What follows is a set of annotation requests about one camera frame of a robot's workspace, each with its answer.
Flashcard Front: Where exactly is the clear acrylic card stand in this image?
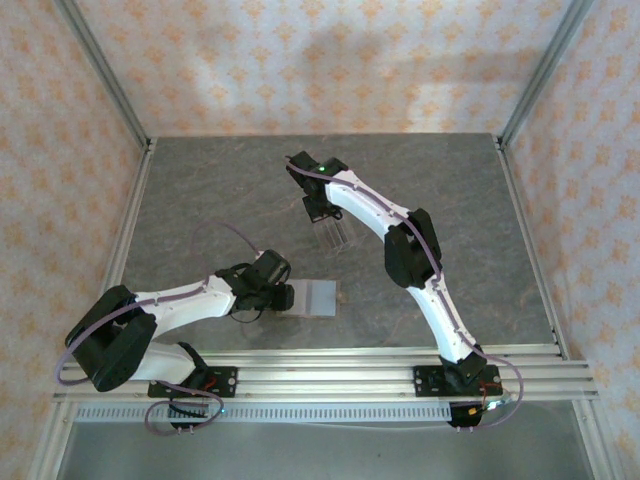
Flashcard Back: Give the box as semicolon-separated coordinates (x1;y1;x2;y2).
313;219;367;260

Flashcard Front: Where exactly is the grey card holder wallet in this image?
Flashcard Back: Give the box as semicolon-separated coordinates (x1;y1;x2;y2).
275;278;342;320

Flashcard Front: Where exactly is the black electronics module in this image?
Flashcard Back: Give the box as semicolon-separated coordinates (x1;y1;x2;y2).
167;399;224;432
446;398;501;431

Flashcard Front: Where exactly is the grey metal sheet panel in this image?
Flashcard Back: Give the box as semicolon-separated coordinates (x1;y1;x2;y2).
59;419;594;480

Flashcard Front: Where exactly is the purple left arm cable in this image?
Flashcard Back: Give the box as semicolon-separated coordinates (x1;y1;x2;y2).
53;220;262;437

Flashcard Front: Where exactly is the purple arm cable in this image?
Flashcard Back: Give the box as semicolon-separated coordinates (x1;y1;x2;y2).
283;155;525;434
53;220;262;437

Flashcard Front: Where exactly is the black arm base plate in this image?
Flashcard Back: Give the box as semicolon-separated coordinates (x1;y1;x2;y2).
413;364;501;399
148;367;239;401

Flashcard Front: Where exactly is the aluminium table edge rail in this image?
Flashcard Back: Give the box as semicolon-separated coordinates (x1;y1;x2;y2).
199;344;569;361

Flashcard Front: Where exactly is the white slotted cable duct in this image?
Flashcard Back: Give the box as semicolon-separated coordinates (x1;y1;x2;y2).
74;403;454;424

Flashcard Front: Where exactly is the aluminium table side rail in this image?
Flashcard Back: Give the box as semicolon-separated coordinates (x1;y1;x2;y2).
492;133;571;359
99;138;159;306

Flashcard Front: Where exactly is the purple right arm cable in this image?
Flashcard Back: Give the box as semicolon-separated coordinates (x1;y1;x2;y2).
283;155;525;434

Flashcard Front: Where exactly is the aluminium frame post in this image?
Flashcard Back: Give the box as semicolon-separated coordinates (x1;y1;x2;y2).
53;0;151;149
499;0;596;149

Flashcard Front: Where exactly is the aluminium frame bar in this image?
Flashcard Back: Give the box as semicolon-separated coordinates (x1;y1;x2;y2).
572;399;619;480
29;399;76;480

